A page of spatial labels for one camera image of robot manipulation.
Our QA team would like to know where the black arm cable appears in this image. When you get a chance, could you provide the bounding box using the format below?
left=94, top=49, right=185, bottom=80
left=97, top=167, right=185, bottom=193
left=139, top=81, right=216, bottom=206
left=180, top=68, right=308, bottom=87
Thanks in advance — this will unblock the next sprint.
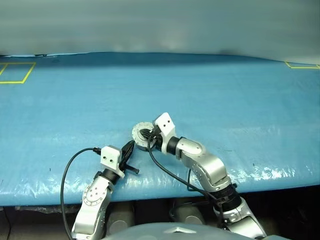
left=146, top=139, right=227, bottom=230
left=60, top=147, right=102, bottom=239

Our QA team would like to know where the dark rounded shape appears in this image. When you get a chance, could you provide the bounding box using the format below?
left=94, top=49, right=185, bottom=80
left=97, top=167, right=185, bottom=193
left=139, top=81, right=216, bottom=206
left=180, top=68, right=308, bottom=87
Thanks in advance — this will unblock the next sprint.
left=106, top=203, right=136, bottom=229
left=171, top=204, right=206, bottom=226

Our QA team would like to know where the grey robot torso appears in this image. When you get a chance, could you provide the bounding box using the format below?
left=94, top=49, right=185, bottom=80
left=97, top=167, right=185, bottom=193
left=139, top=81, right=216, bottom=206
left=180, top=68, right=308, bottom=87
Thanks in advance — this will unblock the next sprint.
left=99, top=222, right=251, bottom=240

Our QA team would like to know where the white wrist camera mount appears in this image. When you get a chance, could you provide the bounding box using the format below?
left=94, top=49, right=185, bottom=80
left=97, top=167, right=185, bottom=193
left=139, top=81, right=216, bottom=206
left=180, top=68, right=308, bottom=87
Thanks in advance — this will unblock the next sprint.
left=152, top=112, right=177, bottom=154
left=99, top=145, right=125, bottom=179

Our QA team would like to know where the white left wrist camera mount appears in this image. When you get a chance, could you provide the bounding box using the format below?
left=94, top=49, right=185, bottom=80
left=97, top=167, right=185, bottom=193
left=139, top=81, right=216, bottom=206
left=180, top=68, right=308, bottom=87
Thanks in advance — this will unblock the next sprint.
left=99, top=145, right=125, bottom=179

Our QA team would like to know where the silver round roll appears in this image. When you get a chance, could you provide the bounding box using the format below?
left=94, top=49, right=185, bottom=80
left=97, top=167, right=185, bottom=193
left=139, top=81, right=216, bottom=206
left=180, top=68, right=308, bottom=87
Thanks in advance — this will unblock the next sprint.
left=131, top=121, right=155, bottom=145

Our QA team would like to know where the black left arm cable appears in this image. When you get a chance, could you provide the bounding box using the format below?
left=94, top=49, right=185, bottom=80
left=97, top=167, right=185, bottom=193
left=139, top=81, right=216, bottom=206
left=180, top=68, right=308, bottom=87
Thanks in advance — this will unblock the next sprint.
left=60, top=147, right=102, bottom=239

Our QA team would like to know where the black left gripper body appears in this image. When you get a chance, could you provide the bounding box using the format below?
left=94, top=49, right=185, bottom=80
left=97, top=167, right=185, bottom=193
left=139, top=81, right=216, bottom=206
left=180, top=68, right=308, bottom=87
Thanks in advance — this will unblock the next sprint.
left=119, top=148, right=128, bottom=172

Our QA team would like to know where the blue plastic table cover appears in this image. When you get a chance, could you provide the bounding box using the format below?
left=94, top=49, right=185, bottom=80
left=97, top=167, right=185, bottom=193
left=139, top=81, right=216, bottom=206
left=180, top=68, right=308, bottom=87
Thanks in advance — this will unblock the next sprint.
left=0, top=51, right=320, bottom=207

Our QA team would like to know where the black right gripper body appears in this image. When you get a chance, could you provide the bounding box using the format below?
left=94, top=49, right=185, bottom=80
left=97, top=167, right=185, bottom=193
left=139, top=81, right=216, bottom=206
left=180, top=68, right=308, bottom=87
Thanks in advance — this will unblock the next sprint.
left=147, top=126, right=164, bottom=151

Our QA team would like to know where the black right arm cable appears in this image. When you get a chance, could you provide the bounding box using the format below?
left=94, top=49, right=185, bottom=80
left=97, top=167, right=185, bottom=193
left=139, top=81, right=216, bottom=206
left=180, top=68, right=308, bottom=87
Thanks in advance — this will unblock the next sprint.
left=146, top=139, right=227, bottom=230

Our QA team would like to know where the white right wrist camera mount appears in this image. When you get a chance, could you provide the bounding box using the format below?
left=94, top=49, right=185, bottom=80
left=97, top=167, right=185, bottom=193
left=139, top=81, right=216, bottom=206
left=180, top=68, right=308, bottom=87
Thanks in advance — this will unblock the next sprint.
left=152, top=112, right=177, bottom=154

